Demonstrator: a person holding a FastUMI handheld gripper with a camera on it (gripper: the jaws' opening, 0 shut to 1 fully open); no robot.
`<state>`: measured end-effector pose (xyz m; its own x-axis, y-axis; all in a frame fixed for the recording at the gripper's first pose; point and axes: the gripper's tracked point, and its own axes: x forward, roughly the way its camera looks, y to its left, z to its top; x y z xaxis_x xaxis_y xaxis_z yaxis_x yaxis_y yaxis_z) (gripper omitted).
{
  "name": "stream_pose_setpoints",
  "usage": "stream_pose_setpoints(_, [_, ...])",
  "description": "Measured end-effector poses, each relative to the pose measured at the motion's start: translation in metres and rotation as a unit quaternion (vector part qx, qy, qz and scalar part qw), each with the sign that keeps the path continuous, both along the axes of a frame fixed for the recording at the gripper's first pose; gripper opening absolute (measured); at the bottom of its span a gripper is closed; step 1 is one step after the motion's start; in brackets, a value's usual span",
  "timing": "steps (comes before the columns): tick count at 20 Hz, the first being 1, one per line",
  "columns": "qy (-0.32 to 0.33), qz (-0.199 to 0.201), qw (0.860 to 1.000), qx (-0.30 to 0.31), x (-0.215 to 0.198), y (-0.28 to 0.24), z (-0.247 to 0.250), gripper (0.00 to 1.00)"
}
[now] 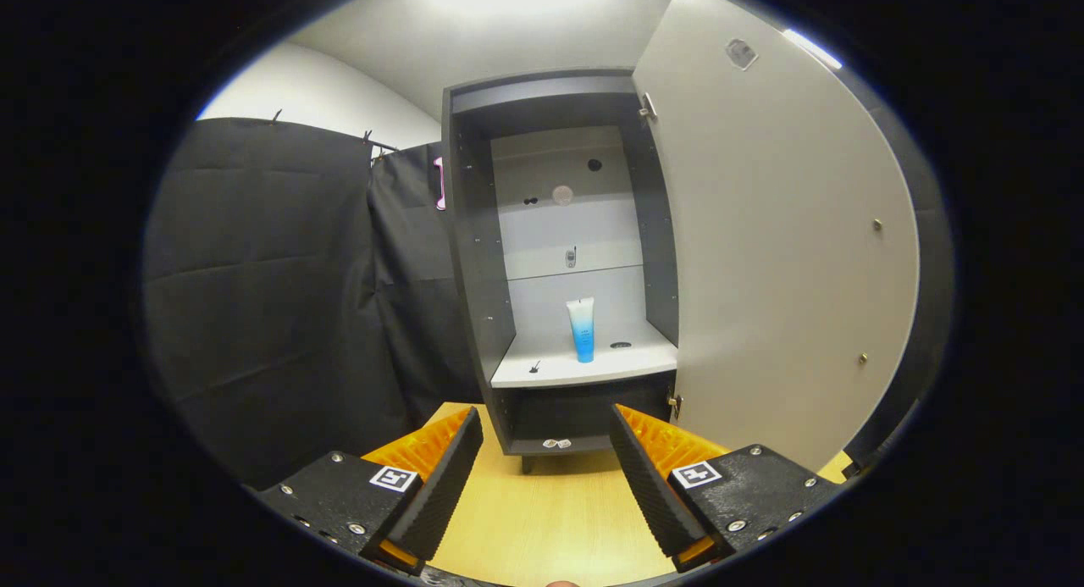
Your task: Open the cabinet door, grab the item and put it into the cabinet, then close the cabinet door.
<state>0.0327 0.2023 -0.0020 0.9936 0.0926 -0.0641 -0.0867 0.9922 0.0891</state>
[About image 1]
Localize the white cabinet shelf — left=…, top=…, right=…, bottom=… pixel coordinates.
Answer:
left=490, top=319, right=679, bottom=390

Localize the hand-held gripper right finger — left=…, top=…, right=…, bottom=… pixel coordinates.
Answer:
left=608, top=403, right=849, bottom=573

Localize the blue and white tube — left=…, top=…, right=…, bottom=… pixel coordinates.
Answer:
left=566, top=296, right=596, bottom=364

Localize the beige cabinet door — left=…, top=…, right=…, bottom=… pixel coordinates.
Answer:
left=631, top=0, right=922, bottom=473

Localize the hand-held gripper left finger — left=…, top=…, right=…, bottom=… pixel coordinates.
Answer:
left=257, top=406, right=484, bottom=577

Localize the black backdrop cloth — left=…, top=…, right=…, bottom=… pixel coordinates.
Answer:
left=140, top=66, right=956, bottom=490

